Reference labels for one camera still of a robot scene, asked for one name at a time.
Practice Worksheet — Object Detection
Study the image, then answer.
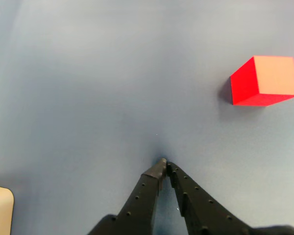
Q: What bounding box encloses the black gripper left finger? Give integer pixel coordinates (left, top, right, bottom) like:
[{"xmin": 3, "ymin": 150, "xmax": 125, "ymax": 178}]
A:
[{"xmin": 87, "ymin": 158, "xmax": 168, "ymax": 235}]

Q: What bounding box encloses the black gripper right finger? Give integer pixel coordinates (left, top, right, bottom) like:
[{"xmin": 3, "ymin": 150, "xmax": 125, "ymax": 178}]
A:
[{"xmin": 166, "ymin": 162, "xmax": 253, "ymax": 235}]

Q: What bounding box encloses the red cube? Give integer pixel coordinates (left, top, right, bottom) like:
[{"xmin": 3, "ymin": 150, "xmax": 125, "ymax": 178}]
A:
[{"xmin": 229, "ymin": 55, "xmax": 294, "ymax": 107}]

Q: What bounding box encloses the beige rectangular box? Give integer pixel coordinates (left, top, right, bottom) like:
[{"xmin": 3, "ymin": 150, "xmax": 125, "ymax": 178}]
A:
[{"xmin": 0, "ymin": 185, "xmax": 15, "ymax": 235}]

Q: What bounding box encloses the blue-grey table mat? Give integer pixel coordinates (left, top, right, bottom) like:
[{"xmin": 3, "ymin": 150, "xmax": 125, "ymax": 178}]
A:
[{"xmin": 0, "ymin": 0, "xmax": 294, "ymax": 235}]

